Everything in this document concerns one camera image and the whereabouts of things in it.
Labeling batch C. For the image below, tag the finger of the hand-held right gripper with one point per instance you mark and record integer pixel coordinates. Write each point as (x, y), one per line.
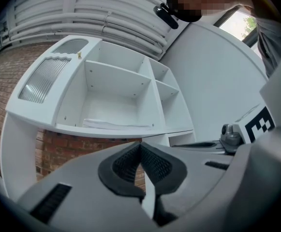
(203, 149)

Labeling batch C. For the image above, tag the black head-worn camera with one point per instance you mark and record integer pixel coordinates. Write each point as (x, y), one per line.
(167, 14)

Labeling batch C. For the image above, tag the black framed window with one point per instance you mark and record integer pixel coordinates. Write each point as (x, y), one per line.
(237, 25)

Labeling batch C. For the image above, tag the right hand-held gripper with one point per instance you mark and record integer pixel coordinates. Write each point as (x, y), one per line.
(275, 86)

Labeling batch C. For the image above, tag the brass cabinet door knob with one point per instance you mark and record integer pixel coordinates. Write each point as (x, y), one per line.
(79, 54)

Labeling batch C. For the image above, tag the white shelf unit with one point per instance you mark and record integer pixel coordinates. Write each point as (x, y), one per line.
(17, 141)

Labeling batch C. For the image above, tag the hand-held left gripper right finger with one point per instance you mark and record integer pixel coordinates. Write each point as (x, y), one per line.
(191, 168)

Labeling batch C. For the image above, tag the white ribbed glass cabinet door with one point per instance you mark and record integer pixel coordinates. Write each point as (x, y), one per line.
(65, 81)

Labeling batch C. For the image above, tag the grey cover yellow band book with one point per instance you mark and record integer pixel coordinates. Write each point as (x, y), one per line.
(111, 124)

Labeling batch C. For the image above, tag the row of white ceiling pipes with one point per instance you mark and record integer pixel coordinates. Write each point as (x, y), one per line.
(106, 16)

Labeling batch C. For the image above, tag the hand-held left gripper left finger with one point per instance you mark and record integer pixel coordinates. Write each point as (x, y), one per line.
(82, 190)

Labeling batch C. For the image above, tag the green outdoor foliage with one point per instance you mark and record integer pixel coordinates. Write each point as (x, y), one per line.
(249, 26)

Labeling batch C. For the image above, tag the person's grey jacket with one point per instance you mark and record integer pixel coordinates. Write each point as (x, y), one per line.
(273, 47)

